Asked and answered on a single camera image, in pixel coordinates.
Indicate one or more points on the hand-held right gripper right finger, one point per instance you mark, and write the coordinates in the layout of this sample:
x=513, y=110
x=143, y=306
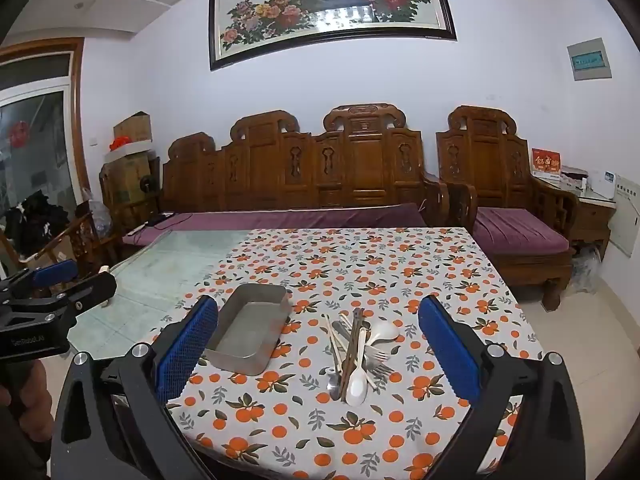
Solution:
x=447, y=350

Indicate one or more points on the wooden door frame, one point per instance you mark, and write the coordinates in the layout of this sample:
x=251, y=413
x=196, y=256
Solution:
x=75, y=110

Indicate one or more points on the person's left hand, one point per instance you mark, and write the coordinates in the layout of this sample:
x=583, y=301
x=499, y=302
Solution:
x=36, y=387

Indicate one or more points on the flat white box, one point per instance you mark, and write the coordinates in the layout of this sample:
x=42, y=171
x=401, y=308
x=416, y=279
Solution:
x=135, y=150

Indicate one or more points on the black cloth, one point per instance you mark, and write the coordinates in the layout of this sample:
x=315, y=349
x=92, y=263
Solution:
x=35, y=220

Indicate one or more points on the white plastic fork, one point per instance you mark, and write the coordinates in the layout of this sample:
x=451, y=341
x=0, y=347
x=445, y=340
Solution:
x=377, y=356

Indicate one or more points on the red plastic item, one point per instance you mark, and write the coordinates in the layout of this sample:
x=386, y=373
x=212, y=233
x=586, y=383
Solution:
x=121, y=142

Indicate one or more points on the white wall panel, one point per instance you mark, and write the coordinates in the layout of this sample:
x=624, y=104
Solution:
x=627, y=215

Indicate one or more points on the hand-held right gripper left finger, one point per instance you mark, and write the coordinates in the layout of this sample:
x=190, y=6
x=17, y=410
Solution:
x=185, y=345

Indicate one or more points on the long purple sofa cushion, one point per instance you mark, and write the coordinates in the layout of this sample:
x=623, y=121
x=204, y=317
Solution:
x=280, y=217

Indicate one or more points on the light bamboo chopstick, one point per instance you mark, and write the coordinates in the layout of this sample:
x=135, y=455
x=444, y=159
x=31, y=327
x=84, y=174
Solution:
x=332, y=345
x=340, y=341

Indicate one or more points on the red window decoration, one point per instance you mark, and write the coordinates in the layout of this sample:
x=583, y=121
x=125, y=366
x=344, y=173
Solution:
x=19, y=135

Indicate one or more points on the orange fruit print tablecloth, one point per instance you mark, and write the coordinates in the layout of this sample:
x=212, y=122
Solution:
x=350, y=270

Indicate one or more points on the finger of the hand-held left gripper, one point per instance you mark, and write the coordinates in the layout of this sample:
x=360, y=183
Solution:
x=90, y=290
x=55, y=271

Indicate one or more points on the small cardboard box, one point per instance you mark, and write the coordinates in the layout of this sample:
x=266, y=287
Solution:
x=134, y=127

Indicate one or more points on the carved wooden armchair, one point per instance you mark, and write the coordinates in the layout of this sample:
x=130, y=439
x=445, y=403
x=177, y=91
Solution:
x=482, y=160

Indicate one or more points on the metal spoon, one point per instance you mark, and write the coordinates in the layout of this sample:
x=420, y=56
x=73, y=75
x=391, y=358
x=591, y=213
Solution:
x=334, y=385

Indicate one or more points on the grey electrical wall box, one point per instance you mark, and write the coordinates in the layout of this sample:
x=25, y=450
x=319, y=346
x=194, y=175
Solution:
x=590, y=58

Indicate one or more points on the white box with blue label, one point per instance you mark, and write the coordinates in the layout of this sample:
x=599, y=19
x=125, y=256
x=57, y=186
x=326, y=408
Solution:
x=602, y=182

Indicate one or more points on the metal fork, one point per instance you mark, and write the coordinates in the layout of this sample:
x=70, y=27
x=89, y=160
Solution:
x=382, y=370

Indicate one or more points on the wooden chair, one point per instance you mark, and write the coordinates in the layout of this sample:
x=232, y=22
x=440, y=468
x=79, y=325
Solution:
x=80, y=240

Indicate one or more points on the clear plastic bag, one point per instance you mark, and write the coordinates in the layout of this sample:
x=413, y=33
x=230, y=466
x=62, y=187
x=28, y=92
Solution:
x=585, y=270
x=100, y=215

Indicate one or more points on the beige block with black band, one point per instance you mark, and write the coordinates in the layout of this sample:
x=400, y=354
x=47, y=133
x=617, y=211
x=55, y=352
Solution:
x=104, y=269

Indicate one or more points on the purple armchair cushion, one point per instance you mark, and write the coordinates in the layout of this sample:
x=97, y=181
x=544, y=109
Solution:
x=515, y=230

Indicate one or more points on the framed peacock flower painting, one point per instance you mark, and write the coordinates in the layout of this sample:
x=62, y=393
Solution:
x=325, y=10

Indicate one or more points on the wooden side table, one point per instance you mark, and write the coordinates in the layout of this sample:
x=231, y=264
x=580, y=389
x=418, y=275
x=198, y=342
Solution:
x=592, y=215

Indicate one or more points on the carved wooden sofa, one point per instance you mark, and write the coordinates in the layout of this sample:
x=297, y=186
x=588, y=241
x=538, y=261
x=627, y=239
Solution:
x=370, y=160

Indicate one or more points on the red desk calendar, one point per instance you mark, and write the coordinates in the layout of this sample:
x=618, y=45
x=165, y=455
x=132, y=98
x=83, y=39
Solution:
x=546, y=162

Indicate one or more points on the black desk fan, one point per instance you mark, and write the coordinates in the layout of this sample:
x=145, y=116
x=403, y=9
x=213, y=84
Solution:
x=147, y=184

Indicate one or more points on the rectangular metal tray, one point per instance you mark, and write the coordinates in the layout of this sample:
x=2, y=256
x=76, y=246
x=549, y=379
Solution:
x=250, y=325

